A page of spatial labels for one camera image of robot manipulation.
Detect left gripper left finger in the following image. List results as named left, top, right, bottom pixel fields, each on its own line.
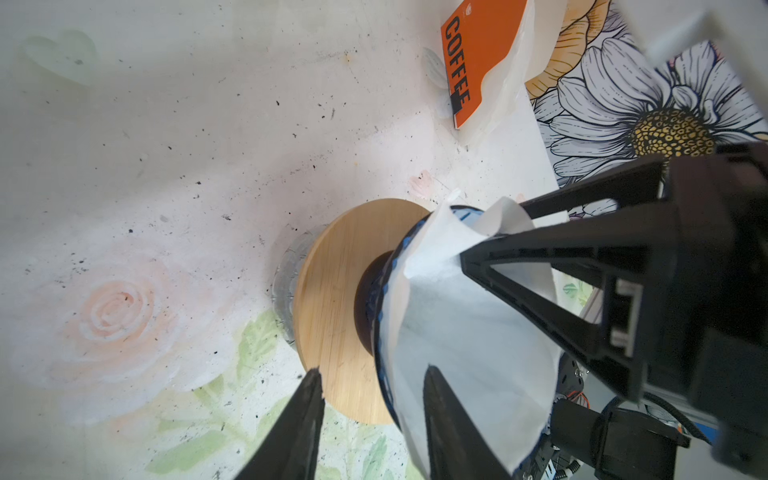
left=236, top=368, right=325, bottom=480

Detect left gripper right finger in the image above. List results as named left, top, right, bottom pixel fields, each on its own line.
left=423, top=367, right=510, bottom=479

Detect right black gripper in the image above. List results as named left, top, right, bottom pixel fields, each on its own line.
left=460, top=142, right=767, bottom=462

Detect wooden dripper ring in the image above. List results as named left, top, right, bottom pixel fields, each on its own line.
left=292, top=197, right=432, bottom=427

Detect blue glass dripper cone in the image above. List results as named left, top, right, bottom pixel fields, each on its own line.
left=370, top=205, right=487, bottom=433

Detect coffee filter pack orange top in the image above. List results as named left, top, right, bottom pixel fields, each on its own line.
left=440, top=0, right=567, bottom=146

